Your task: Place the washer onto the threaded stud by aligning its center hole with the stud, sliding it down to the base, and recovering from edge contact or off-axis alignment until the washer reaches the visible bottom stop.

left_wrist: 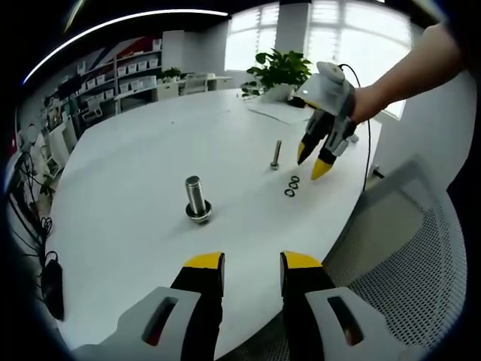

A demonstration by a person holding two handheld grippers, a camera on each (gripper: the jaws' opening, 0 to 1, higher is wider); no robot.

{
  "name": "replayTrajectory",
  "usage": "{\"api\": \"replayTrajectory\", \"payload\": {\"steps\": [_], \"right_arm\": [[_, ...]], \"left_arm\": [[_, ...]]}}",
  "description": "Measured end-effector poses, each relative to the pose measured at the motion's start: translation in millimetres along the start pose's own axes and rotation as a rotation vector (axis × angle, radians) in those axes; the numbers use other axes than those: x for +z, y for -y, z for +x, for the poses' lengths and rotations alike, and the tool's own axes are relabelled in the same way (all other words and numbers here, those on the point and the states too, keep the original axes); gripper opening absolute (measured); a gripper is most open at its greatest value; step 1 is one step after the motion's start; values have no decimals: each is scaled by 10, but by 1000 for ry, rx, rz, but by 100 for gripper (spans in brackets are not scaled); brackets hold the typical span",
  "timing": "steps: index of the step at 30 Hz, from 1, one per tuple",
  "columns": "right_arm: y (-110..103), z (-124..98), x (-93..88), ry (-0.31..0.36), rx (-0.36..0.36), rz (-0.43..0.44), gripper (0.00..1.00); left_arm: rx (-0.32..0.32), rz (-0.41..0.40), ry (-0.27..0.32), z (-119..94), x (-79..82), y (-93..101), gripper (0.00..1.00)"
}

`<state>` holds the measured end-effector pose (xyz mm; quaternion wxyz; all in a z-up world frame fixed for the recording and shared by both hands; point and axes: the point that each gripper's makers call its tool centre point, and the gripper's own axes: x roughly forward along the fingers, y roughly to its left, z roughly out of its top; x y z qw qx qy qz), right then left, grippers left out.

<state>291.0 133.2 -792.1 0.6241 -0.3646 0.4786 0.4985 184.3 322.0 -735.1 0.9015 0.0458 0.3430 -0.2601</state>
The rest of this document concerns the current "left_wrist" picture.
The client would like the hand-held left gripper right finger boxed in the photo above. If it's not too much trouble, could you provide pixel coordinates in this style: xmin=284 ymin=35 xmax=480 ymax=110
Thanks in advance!
xmin=280 ymin=250 xmax=414 ymax=361

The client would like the small plant on cabinet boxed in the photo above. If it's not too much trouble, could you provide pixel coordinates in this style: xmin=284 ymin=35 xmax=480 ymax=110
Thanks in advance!
xmin=160 ymin=66 xmax=182 ymax=82

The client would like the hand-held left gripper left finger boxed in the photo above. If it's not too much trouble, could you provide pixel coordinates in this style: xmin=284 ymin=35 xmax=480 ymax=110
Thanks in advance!
xmin=73 ymin=250 xmax=226 ymax=361

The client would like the grey mesh office chair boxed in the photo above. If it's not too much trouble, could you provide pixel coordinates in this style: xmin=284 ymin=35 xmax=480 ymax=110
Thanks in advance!
xmin=322 ymin=153 xmax=467 ymax=361

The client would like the thick steel threaded stud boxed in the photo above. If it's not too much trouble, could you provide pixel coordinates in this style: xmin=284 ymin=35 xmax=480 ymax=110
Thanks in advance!
xmin=183 ymin=175 xmax=215 ymax=226

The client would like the bright window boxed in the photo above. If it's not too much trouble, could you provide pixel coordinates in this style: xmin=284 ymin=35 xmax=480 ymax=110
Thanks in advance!
xmin=225 ymin=0 xmax=415 ymax=73

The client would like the green plant in white pot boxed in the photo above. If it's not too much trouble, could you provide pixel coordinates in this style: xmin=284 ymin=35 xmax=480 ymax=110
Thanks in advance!
xmin=246 ymin=50 xmax=313 ymax=103

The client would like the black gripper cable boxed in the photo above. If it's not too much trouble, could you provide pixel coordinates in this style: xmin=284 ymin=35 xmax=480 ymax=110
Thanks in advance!
xmin=337 ymin=62 xmax=373 ymax=191

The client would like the white chair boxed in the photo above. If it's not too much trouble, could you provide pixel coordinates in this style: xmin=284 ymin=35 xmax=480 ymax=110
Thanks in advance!
xmin=83 ymin=99 xmax=105 ymax=122

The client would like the curved ceiling light strip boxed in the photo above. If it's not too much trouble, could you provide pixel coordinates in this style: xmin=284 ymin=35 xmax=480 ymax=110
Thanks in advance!
xmin=21 ymin=9 xmax=230 ymax=84

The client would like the black computer mouse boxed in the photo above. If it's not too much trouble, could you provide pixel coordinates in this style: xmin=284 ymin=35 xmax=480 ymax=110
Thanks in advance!
xmin=39 ymin=260 xmax=66 ymax=321

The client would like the shelf with white bins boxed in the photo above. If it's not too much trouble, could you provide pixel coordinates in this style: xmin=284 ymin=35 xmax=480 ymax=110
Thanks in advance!
xmin=76 ymin=36 xmax=165 ymax=105

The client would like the thin steel threaded stud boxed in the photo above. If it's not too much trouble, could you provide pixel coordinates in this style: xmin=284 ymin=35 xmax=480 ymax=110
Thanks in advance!
xmin=269 ymin=140 xmax=283 ymax=171

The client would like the large steel washer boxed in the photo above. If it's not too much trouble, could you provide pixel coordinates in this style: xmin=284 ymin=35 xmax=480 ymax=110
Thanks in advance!
xmin=185 ymin=205 xmax=214 ymax=223
xmin=185 ymin=201 xmax=214 ymax=219

